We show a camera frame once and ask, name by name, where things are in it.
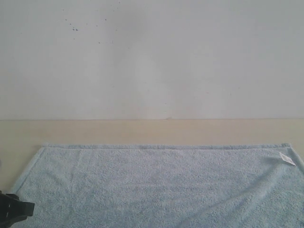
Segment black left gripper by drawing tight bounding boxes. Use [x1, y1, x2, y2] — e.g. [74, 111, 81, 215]
[0, 191, 35, 227]

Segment light blue terry towel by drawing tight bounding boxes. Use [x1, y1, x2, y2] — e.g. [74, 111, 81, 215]
[11, 143, 304, 228]

